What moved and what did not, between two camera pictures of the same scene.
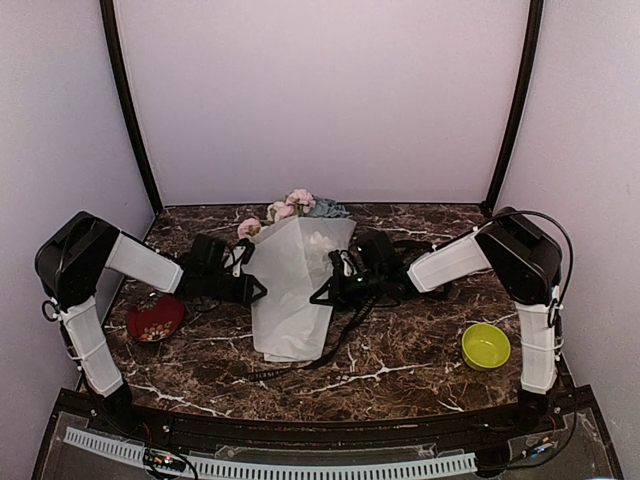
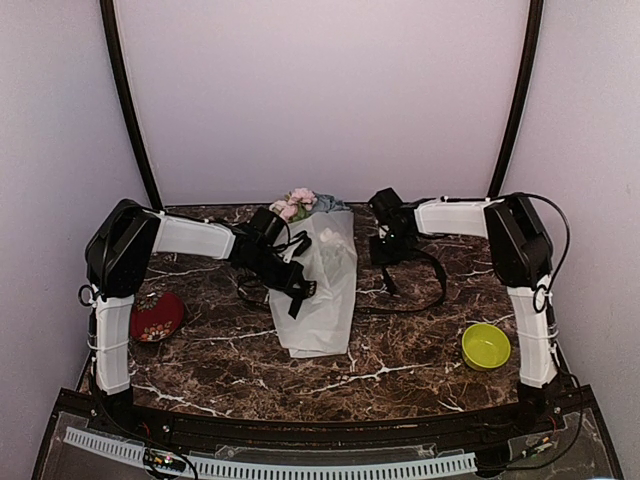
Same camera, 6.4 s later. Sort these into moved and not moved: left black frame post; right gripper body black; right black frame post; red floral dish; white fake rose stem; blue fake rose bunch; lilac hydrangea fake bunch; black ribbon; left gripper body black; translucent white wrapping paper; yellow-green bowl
Moved: left gripper body black; black ribbon; blue fake rose bunch; white fake rose stem; translucent white wrapping paper; lilac hydrangea fake bunch; right gripper body black
Not moved: right black frame post; yellow-green bowl; left black frame post; red floral dish
